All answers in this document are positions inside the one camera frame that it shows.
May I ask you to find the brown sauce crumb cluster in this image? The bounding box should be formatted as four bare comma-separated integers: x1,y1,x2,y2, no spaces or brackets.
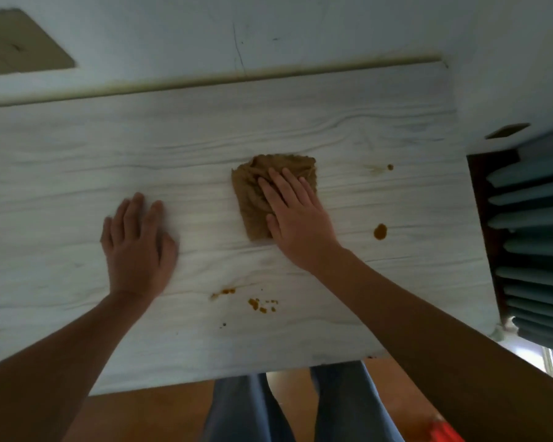
247,297,279,315

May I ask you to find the person's left forearm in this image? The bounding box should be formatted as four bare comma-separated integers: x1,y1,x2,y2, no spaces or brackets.
0,290,154,442

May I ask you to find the person's left hand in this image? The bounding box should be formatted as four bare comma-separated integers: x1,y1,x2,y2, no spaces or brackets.
100,192,180,300

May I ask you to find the person's right hand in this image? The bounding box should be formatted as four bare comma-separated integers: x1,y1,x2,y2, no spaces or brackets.
257,167,343,273

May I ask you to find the teal pleated curtain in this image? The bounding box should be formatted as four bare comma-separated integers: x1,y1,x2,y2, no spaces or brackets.
485,125,553,357

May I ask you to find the person's right leg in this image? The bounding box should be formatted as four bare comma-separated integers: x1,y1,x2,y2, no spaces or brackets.
309,360,405,442

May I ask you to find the person's leg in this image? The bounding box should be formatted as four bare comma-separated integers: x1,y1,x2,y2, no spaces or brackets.
309,360,405,442
201,372,296,442

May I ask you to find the person's right forearm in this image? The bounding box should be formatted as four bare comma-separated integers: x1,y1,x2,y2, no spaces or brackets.
304,246,553,442

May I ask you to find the person's left leg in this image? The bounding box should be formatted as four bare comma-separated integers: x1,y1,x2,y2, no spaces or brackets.
201,372,296,442

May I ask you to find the red object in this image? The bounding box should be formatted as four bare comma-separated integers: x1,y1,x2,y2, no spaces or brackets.
425,417,465,442

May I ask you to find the brown cleaning cloth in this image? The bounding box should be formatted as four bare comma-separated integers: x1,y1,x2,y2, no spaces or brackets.
231,153,318,242

